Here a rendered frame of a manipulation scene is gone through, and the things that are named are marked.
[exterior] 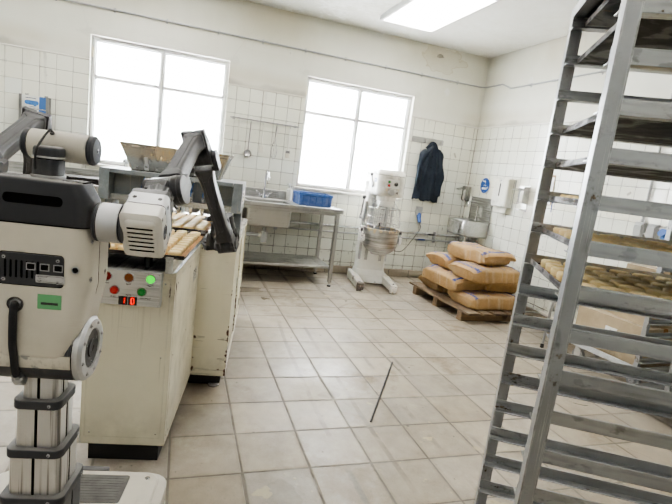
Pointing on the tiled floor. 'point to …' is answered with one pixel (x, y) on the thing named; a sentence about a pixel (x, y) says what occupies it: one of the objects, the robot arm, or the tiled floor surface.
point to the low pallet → (461, 306)
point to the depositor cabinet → (216, 311)
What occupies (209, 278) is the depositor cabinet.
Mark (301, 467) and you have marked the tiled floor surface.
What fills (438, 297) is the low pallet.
